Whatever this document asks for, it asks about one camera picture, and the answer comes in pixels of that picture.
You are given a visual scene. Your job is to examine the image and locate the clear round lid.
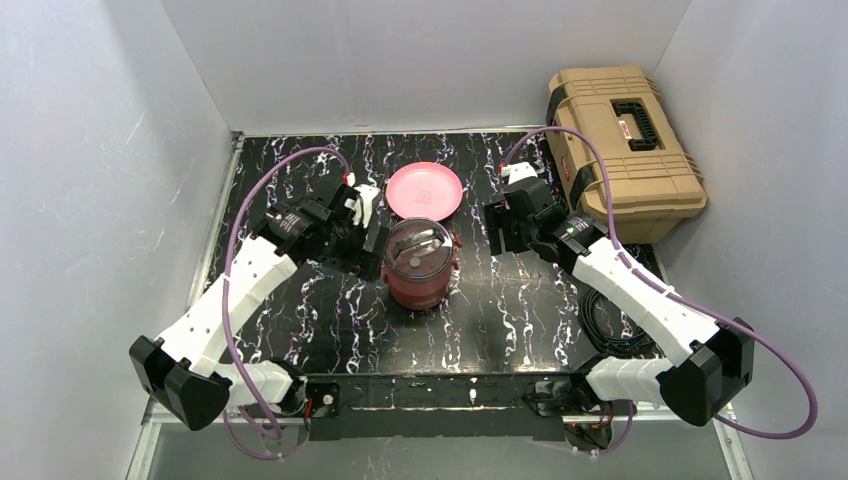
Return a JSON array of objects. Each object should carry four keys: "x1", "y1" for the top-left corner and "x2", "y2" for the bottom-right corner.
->
[{"x1": 383, "y1": 218, "x2": 458, "y2": 280}]

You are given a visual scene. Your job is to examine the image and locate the red steel lunch bowl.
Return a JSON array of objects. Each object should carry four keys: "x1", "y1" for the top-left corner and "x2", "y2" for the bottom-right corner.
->
[
  {"x1": 382, "y1": 218, "x2": 461, "y2": 310},
  {"x1": 389, "y1": 284, "x2": 447, "y2": 310}
]

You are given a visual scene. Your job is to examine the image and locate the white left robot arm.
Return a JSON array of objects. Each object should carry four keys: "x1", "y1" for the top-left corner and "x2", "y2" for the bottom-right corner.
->
[{"x1": 129, "y1": 184, "x2": 389, "y2": 431}]

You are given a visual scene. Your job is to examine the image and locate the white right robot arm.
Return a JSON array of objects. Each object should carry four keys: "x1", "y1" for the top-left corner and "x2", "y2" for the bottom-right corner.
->
[{"x1": 484, "y1": 177, "x2": 754, "y2": 426}]

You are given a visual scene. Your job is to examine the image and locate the pink plate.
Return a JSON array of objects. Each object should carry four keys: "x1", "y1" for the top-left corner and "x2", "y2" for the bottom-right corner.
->
[{"x1": 385, "y1": 162, "x2": 464, "y2": 222}]

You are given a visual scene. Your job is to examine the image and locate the tan plastic tool case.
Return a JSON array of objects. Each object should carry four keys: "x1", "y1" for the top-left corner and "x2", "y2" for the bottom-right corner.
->
[{"x1": 546, "y1": 65, "x2": 708, "y2": 244}]

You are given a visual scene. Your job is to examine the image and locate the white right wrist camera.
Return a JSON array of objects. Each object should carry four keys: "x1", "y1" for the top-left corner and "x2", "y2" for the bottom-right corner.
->
[{"x1": 500, "y1": 162, "x2": 538, "y2": 185}]

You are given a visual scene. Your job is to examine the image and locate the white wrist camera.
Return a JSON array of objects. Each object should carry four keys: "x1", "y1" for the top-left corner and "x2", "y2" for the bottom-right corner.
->
[
  {"x1": 344, "y1": 172, "x2": 382, "y2": 227},
  {"x1": 500, "y1": 162, "x2": 538, "y2": 185}
]

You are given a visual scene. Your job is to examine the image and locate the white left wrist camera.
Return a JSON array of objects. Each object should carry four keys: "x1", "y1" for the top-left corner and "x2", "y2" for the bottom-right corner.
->
[{"x1": 344, "y1": 172, "x2": 382, "y2": 227}]

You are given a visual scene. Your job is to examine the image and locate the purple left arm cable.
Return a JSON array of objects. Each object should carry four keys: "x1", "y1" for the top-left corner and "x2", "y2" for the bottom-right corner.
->
[{"x1": 221, "y1": 146, "x2": 356, "y2": 463}]

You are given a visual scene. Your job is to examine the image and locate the aluminium front frame rail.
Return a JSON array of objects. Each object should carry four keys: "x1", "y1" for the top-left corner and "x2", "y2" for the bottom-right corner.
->
[{"x1": 128, "y1": 374, "x2": 752, "y2": 479}]

